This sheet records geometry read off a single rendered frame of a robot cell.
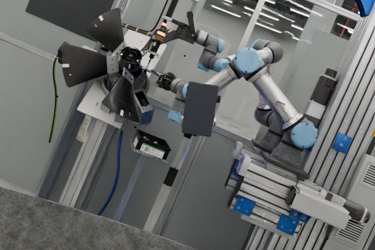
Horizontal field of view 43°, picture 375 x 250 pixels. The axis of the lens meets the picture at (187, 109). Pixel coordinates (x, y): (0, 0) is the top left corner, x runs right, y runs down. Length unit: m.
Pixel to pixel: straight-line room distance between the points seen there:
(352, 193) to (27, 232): 1.95
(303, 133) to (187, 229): 1.48
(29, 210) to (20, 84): 2.69
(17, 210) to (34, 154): 2.65
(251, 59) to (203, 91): 0.50
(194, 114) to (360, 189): 1.16
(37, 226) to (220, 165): 2.49
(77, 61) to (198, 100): 0.99
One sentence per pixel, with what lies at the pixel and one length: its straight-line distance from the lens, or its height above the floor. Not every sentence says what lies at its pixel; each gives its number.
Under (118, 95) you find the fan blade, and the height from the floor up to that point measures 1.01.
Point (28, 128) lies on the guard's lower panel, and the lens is 3.54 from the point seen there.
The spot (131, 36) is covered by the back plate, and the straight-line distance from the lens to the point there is 3.03.
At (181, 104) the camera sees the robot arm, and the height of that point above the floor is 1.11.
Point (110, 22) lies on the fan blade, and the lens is 2.75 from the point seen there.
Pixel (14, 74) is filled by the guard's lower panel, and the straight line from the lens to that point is 3.57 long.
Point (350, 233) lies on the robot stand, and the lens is 2.65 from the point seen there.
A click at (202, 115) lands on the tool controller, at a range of 1.74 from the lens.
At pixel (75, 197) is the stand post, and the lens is 2.84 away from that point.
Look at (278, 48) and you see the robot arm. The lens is 2.70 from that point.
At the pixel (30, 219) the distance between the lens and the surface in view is 0.91.
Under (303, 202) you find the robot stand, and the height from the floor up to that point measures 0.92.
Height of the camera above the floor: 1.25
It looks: 4 degrees down
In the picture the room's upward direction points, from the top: 23 degrees clockwise
